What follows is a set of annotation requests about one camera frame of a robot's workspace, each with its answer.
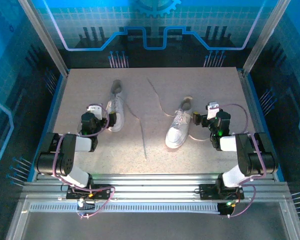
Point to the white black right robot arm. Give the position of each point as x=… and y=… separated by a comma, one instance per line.
x=252, y=160

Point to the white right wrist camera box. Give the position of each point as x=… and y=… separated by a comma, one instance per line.
x=212, y=110

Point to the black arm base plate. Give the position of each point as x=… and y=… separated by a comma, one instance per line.
x=71, y=194
x=207, y=192

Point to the aluminium corner post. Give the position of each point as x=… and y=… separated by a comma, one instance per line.
x=264, y=37
x=46, y=37

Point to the small black controller board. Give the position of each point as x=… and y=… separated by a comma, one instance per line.
x=88, y=207
x=225, y=211

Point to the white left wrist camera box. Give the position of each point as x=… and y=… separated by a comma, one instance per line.
x=94, y=110

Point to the aluminium frame rails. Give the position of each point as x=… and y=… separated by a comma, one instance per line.
x=152, y=186

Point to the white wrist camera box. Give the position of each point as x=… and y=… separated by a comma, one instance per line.
x=94, y=110
x=212, y=110

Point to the white sneaker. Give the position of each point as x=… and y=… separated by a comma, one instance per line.
x=176, y=135
x=120, y=117

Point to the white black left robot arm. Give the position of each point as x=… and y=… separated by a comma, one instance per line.
x=65, y=165

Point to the grey metal bench panel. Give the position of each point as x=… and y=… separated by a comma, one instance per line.
x=152, y=226

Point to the white shoelace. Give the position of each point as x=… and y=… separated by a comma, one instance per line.
x=115, y=106
x=181, y=119

